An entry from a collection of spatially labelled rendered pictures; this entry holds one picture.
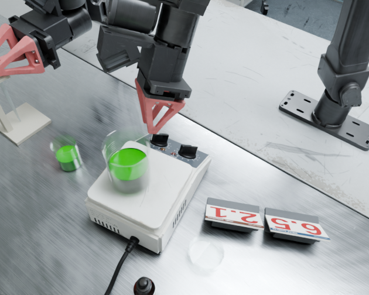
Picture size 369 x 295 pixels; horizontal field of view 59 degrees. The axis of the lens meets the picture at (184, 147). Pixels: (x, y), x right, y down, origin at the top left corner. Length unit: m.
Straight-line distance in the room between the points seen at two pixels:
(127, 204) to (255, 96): 0.42
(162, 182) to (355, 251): 0.33
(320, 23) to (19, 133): 2.68
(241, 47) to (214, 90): 0.19
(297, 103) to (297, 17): 2.32
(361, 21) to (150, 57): 0.32
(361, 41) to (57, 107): 0.58
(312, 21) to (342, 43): 2.45
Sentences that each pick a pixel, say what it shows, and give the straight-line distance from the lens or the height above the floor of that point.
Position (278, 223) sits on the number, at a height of 0.92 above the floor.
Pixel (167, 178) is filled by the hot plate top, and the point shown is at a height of 0.99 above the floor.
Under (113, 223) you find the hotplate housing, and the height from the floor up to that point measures 0.95.
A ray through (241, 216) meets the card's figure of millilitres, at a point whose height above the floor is 0.92.
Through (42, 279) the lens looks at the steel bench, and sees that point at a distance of 0.55.
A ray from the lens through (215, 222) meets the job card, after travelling 0.54.
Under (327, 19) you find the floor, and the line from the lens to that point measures 3.14.
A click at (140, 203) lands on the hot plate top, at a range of 0.47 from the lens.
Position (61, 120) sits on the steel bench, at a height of 0.90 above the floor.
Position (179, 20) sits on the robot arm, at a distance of 0.48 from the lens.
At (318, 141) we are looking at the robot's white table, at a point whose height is 0.90.
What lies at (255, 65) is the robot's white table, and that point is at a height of 0.90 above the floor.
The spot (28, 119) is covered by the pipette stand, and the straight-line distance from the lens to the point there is 0.73.
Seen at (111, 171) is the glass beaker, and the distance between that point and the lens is 0.44.
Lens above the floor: 1.40
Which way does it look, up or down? 51 degrees down
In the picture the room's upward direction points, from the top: 4 degrees clockwise
